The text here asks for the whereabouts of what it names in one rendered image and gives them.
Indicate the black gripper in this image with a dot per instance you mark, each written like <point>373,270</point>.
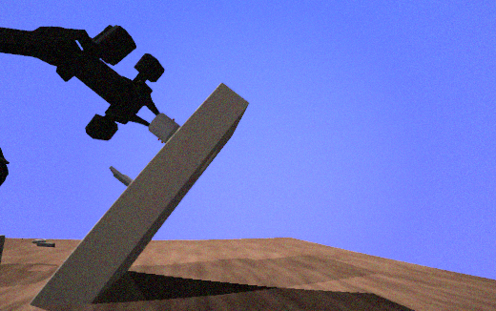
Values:
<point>118,92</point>

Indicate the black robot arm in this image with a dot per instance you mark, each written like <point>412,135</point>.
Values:
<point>57,47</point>

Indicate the grey cylinder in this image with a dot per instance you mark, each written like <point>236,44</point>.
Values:
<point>163,127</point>

